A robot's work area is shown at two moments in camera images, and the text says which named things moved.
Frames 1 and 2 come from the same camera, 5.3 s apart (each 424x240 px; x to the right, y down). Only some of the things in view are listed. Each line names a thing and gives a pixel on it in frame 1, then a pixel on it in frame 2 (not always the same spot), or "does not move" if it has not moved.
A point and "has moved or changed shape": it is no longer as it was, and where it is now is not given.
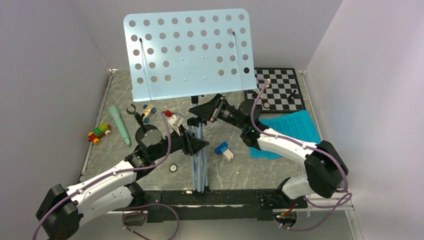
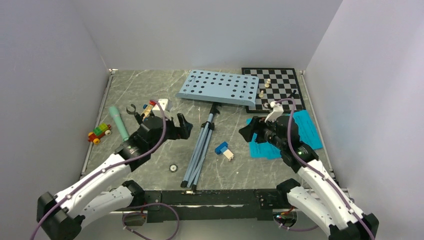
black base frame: (215, 204) does not move
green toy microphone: (116, 115) does not move
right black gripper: (205, 110) → (257, 125)
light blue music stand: (189, 53) has moved or changed shape
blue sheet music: (260, 153) does not move
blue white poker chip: (173, 168) does not move
